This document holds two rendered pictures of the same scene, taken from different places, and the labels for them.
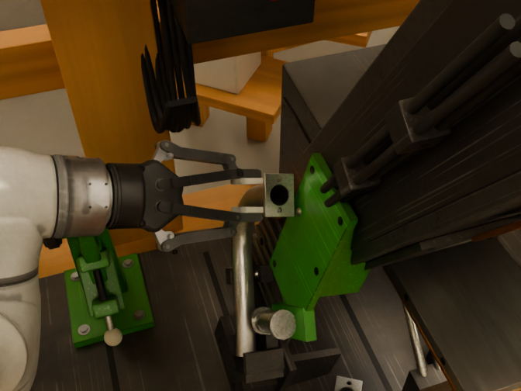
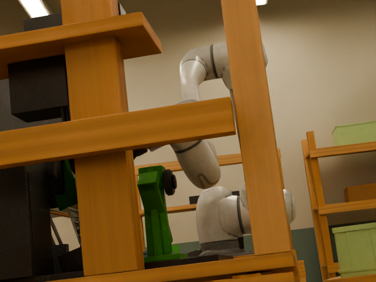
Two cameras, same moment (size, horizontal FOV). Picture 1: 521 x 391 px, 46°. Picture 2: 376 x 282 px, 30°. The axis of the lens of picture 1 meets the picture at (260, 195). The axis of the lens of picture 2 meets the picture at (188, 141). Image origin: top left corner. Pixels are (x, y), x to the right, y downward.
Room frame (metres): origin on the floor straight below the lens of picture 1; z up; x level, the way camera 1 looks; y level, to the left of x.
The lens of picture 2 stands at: (2.32, 1.24, 0.84)
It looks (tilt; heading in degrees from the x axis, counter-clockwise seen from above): 11 degrees up; 206
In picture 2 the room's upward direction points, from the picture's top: 7 degrees counter-clockwise
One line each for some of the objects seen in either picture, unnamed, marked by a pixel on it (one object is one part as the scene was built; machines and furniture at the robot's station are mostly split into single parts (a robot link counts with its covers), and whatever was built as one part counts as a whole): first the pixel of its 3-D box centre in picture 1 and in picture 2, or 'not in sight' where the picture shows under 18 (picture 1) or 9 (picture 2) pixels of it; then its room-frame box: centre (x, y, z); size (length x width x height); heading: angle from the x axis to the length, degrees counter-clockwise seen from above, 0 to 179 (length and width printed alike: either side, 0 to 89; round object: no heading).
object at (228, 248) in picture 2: not in sight; (214, 250); (-0.24, 0.05, 0.95); 0.22 x 0.18 x 0.06; 121
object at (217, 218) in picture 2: not in sight; (217, 214); (-0.25, 0.07, 1.08); 0.18 x 0.16 x 0.22; 105
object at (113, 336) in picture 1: (110, 324); not in sight; (0.49, 0.23, 0.96); 0.06 x 0.03 x 0.06; 18
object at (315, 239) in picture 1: (330, 238); (70, 188); (0.49, -0.09, 1.17); 0.13 x 0.12 x 0.20; 108
